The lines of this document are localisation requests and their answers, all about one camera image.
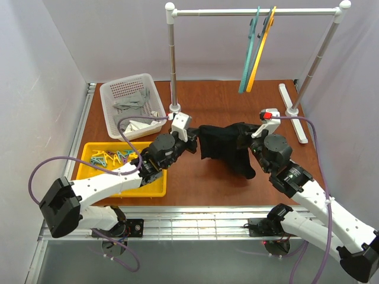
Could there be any black underwear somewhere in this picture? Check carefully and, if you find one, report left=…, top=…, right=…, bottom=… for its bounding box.
left=198, top=122, right=256, bottom=179

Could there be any teal plastic hanger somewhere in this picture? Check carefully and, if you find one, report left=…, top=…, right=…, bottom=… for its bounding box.
left=238, top=6, right=261, bottom=94

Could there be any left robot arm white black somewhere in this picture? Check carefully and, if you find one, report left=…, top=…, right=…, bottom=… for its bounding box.
left=39, top=128, right=199, bottom=238

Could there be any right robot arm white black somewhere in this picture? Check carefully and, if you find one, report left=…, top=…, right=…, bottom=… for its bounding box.
left=246, top=125, right=378, bottom=283

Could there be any grey-blue plastic hanger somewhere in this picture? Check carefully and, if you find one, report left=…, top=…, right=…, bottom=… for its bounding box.
left=239, top=6, right=277, bottom=93

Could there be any yellow plastic hanger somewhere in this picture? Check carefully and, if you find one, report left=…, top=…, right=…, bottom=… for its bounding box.
left=246, top=6, right=277, bottom=92

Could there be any yellow plastic tray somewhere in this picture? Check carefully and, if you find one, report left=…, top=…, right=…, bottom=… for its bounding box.
left=81, top=142, right=167, bottom=198

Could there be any white cloth in basket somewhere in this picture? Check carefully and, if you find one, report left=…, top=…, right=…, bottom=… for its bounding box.
left=120, top=109, right=158, bottom=134

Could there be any white metal clothes rack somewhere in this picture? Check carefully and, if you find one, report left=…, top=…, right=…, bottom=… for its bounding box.
left=165, top=1, right=351, bottom=144

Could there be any grey cloth in basket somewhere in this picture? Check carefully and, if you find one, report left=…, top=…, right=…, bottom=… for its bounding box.
left=113, top=88, right=150, bottom=117

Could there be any white plastic laundry basket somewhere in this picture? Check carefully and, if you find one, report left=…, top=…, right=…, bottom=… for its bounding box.
left=99, top=73, right=166, bottom=141

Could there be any purple clothespin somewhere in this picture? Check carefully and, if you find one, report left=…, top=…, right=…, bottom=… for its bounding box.
left=104, top=151, right=116, bottom=160

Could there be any yellow clothespin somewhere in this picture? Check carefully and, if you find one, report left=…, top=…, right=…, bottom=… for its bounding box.
left=91, top=150, right=107, bottom=161

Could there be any teal clothespin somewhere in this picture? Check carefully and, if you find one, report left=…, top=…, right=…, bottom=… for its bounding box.
left=90, top=156, right=107, bottom=168

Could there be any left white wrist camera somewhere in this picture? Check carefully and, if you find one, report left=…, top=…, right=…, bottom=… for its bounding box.
left=168, top=112, right=192, bottom=142

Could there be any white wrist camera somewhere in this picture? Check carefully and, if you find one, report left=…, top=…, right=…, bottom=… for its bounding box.
left=168, top=112, right=192, bottom=142
left=251, top=108, right=281, bottom=138

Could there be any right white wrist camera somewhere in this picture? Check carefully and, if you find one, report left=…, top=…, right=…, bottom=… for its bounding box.
left=251, top=108, right=281, bottom=138

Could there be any aluminium rail frame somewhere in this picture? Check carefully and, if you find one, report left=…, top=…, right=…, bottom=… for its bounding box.
left=25, top=82, right=371, bottom=284

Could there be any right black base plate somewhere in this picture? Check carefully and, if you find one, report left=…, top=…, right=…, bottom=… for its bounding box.
left=245, top=218, right=284, bottom=236

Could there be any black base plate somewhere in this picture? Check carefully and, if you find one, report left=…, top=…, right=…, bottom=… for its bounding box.
left=245, top=218, right=284, bottom=236
left=90, top=219, right=144, bottom=238

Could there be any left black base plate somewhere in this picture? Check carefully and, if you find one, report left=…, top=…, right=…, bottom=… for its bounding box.
left=90, top=219, right=144, bottom=238

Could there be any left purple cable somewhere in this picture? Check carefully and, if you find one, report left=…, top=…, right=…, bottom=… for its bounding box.
left=28, top=115, right=172, bottom=273

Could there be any purple cable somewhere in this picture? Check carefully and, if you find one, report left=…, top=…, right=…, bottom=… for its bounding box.
left=277, top=115, right=334, bottom=284
left=28, top=115, right=172, bottom=273

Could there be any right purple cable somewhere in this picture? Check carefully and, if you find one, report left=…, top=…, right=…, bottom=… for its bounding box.
left=277, top=115, right=334, bottom=284

